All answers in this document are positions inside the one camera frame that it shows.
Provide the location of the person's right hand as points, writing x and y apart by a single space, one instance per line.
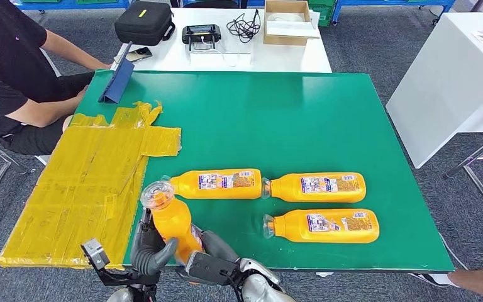
82 95

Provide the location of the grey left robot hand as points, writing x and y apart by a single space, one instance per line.
145 254

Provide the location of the person's left hand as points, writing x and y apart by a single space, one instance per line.
105 66

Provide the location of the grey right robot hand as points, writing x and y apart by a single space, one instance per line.
218 248

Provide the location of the orange detergent bottle clear cap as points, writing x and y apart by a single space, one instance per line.
329 237
320 196
225 192
170 225

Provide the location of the person's left forearm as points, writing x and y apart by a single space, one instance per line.
75 52

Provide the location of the person's right forearm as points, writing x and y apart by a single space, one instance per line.
41 112

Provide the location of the blue tablet case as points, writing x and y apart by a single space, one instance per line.
118 83

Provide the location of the dark smartphone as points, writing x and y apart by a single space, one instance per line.
139 54

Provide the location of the black carrying case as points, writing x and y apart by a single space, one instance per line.
143 24

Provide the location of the person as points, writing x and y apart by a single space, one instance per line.
4 62

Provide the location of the black handheld controller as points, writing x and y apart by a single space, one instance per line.
202 33

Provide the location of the yellow taped plastic sheet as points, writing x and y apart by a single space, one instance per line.
58 200

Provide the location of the cardboard box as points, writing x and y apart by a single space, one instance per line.
285 40

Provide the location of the white table with equipment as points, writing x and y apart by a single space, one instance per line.
291 58

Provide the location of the white packing sheet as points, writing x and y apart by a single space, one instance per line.
291 29

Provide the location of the white black sneaker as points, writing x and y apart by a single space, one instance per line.
433 280

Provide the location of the green plastic crate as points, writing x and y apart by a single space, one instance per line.
324 14

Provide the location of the white side table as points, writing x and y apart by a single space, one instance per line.
441 93

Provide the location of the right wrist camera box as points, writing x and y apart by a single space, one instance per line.
208 269

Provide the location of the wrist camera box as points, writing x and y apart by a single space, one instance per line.
208 269
95 256

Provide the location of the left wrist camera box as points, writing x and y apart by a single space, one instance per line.
95 256

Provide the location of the metal frame chair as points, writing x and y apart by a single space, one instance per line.
43 159

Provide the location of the blue metal rack frame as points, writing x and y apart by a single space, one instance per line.
336 10
58 5

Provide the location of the metal table leg frame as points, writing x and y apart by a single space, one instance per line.
458 168

